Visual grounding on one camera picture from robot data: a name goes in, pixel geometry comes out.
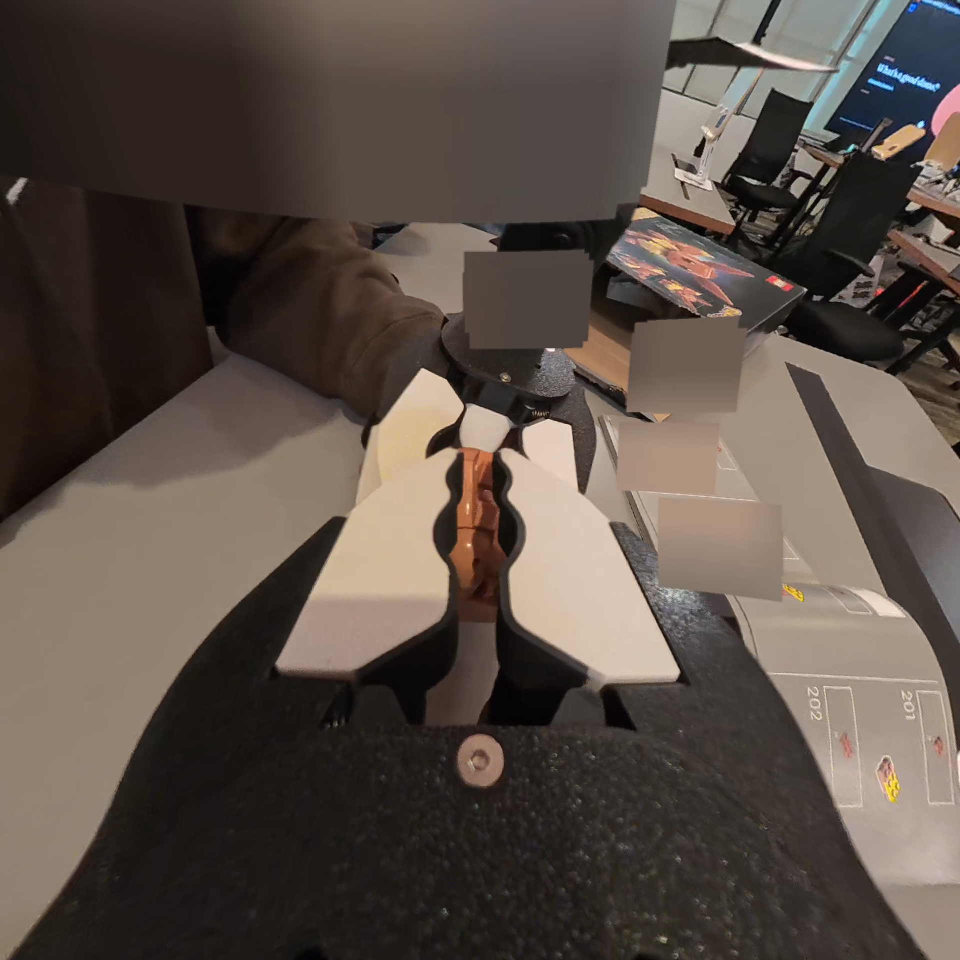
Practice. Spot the black high-back chair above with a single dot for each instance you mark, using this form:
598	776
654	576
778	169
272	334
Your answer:
772	150
855	247

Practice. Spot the open printed cardboard box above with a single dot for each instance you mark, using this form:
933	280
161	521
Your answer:
697	277

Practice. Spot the lego instruction booklet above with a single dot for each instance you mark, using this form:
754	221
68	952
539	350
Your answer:
847	712

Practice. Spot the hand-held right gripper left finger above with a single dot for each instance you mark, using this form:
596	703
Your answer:
360	592

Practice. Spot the grey office desk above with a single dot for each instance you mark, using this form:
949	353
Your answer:
682	195

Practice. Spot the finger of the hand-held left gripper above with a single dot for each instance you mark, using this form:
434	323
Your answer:
551	450
405	427

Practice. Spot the brown lego head model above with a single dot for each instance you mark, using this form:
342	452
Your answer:
476	540

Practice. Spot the wall display screen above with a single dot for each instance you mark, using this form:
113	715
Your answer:
900	67

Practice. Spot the white desk stand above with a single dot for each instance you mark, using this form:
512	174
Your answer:
709	142

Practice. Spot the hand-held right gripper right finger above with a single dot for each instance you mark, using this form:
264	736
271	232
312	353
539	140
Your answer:
585	592

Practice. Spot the person's brown jacket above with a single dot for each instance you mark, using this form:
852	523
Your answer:
97	337

